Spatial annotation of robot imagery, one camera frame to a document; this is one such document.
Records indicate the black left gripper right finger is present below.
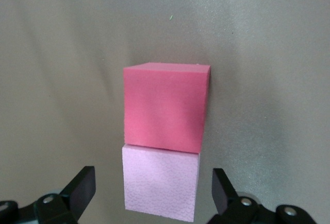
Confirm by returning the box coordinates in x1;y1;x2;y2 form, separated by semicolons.
210;167;314;224

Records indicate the red foam block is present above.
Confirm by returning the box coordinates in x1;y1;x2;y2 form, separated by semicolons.
123;63;211;154

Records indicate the brown table cover sheet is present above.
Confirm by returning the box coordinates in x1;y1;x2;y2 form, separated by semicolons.
0;0;330;224

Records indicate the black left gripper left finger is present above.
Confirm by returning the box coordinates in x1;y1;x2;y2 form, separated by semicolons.
0;166;96;224

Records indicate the pink foam block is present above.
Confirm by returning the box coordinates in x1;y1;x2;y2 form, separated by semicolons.
121;144;201;222

